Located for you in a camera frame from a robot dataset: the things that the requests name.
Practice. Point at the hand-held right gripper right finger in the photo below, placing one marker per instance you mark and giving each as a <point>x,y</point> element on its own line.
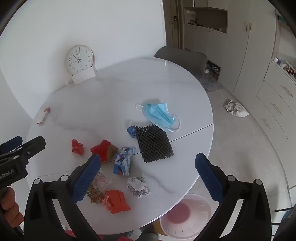
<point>208,178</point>

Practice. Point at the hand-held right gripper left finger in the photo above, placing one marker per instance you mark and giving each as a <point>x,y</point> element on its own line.
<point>86,179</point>

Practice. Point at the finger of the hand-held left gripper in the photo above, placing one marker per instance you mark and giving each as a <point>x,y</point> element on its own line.
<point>34,144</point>
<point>11,143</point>

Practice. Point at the red brown wrapper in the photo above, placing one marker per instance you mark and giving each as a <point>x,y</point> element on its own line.
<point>103,149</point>

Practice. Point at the large red paper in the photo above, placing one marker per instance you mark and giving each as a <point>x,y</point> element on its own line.
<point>116,201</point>

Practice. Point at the blue printed carton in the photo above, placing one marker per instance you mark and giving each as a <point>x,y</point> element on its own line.
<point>122,162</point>

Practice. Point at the white plastic bin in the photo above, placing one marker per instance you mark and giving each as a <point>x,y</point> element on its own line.
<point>185,215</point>

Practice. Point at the white paper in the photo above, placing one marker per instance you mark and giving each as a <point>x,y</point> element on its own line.
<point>138,187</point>

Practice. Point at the black foam net sleeve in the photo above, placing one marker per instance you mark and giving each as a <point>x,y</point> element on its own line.
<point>153,143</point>

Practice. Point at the blue face mask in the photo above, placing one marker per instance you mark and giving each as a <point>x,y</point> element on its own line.
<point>157,113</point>

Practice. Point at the person's left hand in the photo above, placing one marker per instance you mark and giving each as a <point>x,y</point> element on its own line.
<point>10,208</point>

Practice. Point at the small red white box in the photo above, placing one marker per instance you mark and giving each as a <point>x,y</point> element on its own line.
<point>44,115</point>

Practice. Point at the small red crumpled paper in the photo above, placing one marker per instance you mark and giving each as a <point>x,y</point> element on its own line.
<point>77,147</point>

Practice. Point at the red cloth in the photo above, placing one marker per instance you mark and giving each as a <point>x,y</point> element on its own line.
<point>68,234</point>

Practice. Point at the blue crumpled wrapper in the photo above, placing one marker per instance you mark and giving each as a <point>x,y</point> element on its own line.
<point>131,132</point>

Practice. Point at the white tote bag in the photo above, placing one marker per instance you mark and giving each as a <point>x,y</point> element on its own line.
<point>235,109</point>

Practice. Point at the white card box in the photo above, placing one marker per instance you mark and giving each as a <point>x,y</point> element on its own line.
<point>83,76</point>

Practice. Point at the grey chair black legs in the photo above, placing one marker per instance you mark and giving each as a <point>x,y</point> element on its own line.
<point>284,223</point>

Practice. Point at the patterned floor mat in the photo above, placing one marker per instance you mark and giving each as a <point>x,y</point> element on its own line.
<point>210,84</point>

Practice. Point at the beige drawer cabinet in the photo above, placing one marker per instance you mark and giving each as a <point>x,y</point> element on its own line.
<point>275,111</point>

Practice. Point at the pair of shoes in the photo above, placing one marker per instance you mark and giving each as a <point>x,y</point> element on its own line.
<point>212,68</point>

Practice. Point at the tall beige wardrobe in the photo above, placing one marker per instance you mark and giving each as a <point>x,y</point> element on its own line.
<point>242,58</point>

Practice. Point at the beige door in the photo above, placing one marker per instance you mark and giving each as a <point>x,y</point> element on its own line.
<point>172,34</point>

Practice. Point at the round white wall clock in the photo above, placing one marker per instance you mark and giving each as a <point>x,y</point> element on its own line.
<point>78,59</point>

